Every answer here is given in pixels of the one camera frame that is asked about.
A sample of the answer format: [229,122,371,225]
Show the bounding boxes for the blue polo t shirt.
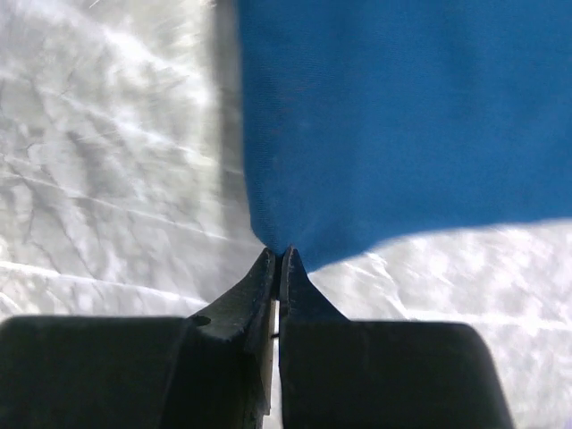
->
[237,1,571,269]

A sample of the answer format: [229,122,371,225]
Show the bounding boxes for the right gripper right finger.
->
[279,248,513,429]

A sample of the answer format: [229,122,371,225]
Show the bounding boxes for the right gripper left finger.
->
[1,251,276,428]

